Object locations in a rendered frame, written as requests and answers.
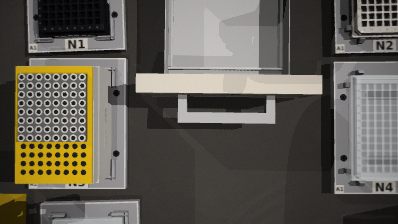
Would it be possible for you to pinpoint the black multiwell plate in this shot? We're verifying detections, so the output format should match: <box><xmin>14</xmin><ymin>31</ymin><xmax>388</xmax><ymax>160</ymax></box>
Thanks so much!
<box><xmin>37</xmin><ymin>0</ymin><xmax>110</xmax><ymax>38</ymax></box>

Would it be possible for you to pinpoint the yellow open-top bin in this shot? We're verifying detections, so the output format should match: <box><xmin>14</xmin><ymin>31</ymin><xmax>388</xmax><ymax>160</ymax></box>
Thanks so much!
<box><xmin>0</xmin><ymin>194</ymin><xmax>26</xmax><ymax>224</ymax></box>

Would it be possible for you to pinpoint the white well plate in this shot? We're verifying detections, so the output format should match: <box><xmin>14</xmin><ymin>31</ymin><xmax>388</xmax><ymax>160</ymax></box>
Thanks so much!
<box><xmin>349</xmin><ymin>0</ymin><xmax>398</xmax><ymax>39</ymax></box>

